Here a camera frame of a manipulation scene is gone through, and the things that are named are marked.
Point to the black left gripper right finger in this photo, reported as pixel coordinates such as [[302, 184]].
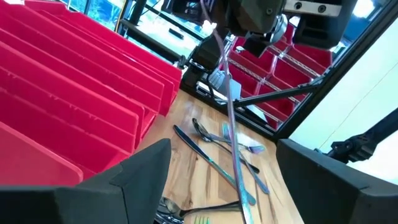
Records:
[[335, 199]]

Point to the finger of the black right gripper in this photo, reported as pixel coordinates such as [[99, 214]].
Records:
[[183, 6], [258, 15]]

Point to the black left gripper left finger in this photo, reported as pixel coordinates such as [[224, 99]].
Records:
[[93, 205]]

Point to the iridescent spoon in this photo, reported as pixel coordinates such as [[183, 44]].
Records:
[[174, 211], [201, 129]]

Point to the iridescent table knife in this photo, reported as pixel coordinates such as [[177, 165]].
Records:
[[211, 160], [230, 109]]

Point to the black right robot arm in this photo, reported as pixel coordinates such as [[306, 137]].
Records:
[[208, 53]]

